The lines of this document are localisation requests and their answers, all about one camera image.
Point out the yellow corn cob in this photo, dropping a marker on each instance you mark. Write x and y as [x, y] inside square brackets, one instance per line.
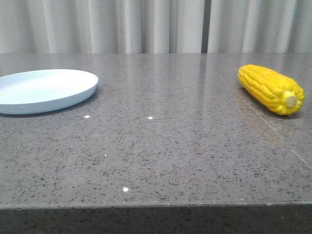
[279, 93]

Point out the white curtain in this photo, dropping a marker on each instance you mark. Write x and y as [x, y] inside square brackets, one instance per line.
[155, 26]

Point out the light blue plate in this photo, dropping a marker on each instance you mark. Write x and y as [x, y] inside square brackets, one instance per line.
[42, 91]

